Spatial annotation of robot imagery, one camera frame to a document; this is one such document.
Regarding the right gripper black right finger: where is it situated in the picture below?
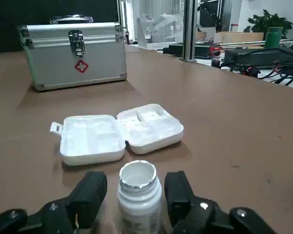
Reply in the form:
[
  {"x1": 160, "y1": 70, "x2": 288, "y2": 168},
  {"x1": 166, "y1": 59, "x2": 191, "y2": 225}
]
[{"x1": 164, "y1": 170, "x2": 278, "y2": 234}]

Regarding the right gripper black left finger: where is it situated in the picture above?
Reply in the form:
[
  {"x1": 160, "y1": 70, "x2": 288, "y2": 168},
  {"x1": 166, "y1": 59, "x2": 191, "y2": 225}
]
[{"x1": 0, "y1": 171, "x2": 108, "y2": 234}]

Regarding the small white medicine bottle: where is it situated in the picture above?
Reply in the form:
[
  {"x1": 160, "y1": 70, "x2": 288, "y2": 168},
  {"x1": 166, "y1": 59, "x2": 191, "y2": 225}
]
[{"x1": 117, "y1": 160, "x2": 163, "y2": 234}]

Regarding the open white pill box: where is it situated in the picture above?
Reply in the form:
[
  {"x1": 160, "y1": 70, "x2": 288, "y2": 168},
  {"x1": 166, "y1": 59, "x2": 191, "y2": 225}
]
[{"x1": 50, "y1": 103, "x2": 185, "y2": 166}]

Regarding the brown cardboard box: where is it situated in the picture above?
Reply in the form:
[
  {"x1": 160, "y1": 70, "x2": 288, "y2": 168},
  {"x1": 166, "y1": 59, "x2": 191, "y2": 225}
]
[{"x1": 213, "y1": 31, "x2": 264, "y2": 44}]

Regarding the green bottle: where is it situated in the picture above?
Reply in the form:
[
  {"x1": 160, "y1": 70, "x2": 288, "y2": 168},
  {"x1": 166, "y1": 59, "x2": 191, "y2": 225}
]
[{"x1": 264, "y1": 26, "x2": 283, "y2": 49}]

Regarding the silver aluminium first-aid case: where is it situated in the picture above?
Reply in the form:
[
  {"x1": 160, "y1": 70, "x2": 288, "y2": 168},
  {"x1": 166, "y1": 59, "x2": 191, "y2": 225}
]
[{"x1": 17, "y1": 16, "x2": 127, "y2": 93}]

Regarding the green potted plant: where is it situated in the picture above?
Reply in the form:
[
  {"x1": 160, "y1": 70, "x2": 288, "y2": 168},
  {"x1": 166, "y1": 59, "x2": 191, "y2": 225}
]
[{"x1": 244, "y1": 9, "x2": 293, "y2": 39}]

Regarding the red cable plug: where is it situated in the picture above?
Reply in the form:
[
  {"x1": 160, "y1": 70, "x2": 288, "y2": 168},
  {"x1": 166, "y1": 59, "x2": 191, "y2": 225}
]
[{"x1": 209, "y1": 45, "x2": 221, "y2": 57}]

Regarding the aluminium frame post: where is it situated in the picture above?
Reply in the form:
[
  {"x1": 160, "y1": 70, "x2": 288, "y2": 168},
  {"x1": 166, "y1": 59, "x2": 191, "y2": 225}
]
[{"x1": 183, "y1": 0, "x2": 201, "y2": 62}]

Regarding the aluminium frame rail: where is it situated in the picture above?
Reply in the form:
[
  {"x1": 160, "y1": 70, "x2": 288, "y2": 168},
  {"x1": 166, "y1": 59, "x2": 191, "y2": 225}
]
[{"x1": 117, "y1": 0, "x2": 128, "y2": 44}]

